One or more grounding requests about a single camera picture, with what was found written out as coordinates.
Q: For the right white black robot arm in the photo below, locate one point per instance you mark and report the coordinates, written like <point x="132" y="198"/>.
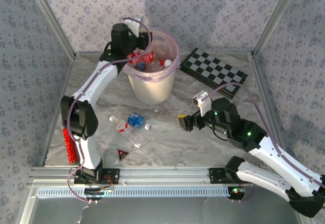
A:
<point x="269" y="180"/>

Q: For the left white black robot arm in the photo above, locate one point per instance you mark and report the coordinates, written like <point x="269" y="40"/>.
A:
<point x="87" y="158"/>

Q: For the pink plastic bin liner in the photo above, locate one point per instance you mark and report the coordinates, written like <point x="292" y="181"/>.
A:
<point x="172" y="46"/>

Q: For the white plastic waste bin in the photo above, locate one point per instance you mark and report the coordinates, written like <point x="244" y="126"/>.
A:
<point x="152" y="92"/>

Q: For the clear bottle blue label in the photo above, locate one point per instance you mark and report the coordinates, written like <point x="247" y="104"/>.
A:
<point x="135" y="120"/>

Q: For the black white chessboard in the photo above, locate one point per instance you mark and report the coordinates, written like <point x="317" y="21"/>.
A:
<point x="213" y="69"/>

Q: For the red triangle sticker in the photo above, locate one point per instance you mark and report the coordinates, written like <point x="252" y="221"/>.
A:
<point x="123" y="155"/>

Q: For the right controller board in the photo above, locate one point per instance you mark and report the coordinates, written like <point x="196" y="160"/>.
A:
<point x="236" y="191"/>

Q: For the controller board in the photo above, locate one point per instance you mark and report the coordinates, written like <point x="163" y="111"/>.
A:
<point x="97" y="192"/>
<point x="236" y="191"/>

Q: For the grey metal tray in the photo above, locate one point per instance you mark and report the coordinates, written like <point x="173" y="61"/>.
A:
<point x="162" y="211"/>

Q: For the left controller board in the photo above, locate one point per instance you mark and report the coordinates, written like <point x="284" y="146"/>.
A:
<point x="97" y="192"/>

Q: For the red studded strip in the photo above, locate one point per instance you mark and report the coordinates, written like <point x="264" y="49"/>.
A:
<point x="69" y="145"/>

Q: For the aluminium side rail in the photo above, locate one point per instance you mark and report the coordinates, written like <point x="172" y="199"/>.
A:
<point x="264" y="89"/>

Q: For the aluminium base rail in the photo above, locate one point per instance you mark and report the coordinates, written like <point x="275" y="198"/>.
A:
<point x="162" y="174"/>

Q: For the aluminium frame post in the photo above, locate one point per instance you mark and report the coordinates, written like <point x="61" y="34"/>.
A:
<point x="50" y="18"/>
<point x="276" y="18"/>

